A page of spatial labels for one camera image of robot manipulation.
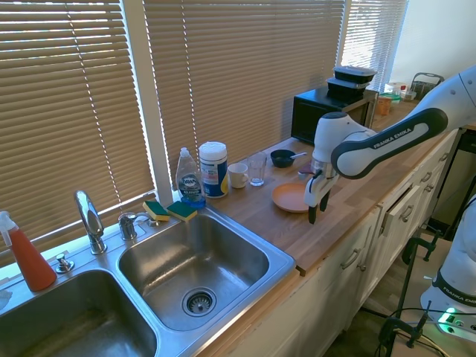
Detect orange plate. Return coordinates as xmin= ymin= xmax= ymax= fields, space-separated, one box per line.
xmin=271 ymin=181 xmax=312 ymax=213

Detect white box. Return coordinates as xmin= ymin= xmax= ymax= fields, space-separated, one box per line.
xmin=385 ymin=80 xmax=408 ymax=98

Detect white kitchen cabinets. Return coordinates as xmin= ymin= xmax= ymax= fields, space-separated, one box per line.
xmin=200 ymin=129 xmax=462 ymax=357

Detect black stand pole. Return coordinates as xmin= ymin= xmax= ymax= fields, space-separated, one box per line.
xmin=393 ymin=241 xmax=418 ymax=321

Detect white mug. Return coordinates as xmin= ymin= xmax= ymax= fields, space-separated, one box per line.
xmin=228 ymin=162 xmax=249 ymax=189

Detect small chrome sink knob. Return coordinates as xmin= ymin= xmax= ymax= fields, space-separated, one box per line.
xmin=55 ymin=253 xmax=75 ymax=274

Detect clear drinking glass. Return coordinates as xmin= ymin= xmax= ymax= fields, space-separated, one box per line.
xmin=247 ymin=151 xmax=268 ymax=187

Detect orange tub with green lid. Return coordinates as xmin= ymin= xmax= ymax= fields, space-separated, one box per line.
xmin=376 ymin=92 xmax=401 ymax=116

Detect black C-clamp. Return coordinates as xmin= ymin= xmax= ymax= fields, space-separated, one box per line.
xmin=379 ymin=300 xmax=433 ymax=350
xmin=401 ymin=230 xmax=443 ymax=266

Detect white window frame post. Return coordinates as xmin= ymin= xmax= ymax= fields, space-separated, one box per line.
xmin=121 ymin=0 xmax=174 ymax=204

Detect clear Dawn dish soap bottle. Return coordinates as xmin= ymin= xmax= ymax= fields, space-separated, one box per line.
xmin=175 ymin=147 xmax=207 ymax=209

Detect chrome sink sprayer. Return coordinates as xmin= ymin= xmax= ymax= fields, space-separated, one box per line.
xmin=118 ymin=211 xmax=161 ymax=242

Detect black food container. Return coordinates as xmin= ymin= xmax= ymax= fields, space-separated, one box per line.
xmin=326 ymin=77 xmax=369 ymax=100
xmin=332 ymin=65 xmax=377 ymax=83

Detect white wipes canister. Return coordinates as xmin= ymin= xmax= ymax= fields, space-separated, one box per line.
xmin=198 ymin=141 xmax=229 ymax=199

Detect dark blue bowl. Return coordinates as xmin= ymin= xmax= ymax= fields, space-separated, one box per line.
xmin=270 ymin=149 xmax=296 ymax=168

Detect stainless steel double sink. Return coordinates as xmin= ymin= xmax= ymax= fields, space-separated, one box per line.
xmin=0 ymin=203 xmax=298 ymax=357

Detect yellow green sponge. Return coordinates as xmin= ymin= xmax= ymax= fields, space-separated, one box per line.
xmin=142 ymin=200 xmax=171 ymax=222
xmin=166 ymin=202 xmax=199 ymax=223

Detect orange spray bottle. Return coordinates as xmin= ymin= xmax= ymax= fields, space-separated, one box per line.
xmin=0 ymin=210 xmax=58 ymax=292

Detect metal drain strainer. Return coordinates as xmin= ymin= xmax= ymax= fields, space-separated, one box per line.
xmin=181 ymin=286 xmax=217 ymax=318

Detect black microwave oven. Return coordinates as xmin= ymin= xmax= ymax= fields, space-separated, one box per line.
xmin=290 ymin=88 xmax=379 ymax=145

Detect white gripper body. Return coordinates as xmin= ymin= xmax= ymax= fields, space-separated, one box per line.
xmin=303 ymin=171 xmax=339 ymax=209

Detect wide beige window blind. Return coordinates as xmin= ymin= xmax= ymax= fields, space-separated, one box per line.
xmin=0 ymin=0 xmax=157 ymax=267
xmin=143 ymin=0 xmax=347 ymax=190

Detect chrome faucet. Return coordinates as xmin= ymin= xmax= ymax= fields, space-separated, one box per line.
xmin=73 ymin=190 xmax=108 ymax=256

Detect narrow beige window blind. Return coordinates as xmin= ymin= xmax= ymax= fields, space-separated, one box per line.
xmin=340 ymin=0 xmax=408 ymax=92

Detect grey cutlery caddy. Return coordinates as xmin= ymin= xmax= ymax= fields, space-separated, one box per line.
xmin=411 ymin=72 xmax=446 ymax=102

